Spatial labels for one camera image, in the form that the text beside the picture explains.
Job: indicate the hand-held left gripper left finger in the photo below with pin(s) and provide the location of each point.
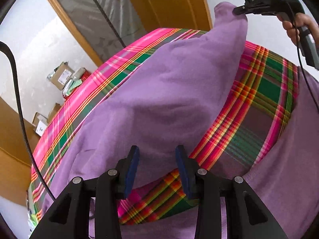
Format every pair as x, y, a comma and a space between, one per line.
130, 169

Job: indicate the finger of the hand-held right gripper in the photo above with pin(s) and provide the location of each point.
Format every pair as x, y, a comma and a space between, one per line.
240, 10

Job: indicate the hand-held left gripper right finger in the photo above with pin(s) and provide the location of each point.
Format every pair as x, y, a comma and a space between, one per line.
183, 171

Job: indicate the purple fleece towel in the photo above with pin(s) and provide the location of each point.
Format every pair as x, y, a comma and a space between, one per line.
162, 99

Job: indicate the person's right hand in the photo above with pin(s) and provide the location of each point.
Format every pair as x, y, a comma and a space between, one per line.
290, 31

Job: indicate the wooden door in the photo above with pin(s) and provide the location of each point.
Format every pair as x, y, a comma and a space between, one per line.
169, 5

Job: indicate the pink green plaid bedsheet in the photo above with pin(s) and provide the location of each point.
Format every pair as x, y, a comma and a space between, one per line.
259, 109

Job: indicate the white cardboard box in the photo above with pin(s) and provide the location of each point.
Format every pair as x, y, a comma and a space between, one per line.
39, 125

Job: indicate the grey plastic parcel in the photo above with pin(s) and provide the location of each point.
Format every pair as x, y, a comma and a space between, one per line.
67, 86

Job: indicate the brown parcel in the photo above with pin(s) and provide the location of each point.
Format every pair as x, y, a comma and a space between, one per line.
79, 73

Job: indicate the labelled cardboard box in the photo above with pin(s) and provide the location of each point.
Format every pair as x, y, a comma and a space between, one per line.
62, 76

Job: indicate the wooden wardrobe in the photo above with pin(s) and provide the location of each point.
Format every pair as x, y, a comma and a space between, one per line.
12, 154

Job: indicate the clear plastic door curtain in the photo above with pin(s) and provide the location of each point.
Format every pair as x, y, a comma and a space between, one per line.
99, 5

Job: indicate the wooden door frame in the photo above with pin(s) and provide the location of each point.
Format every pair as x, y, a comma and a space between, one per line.
69, 25

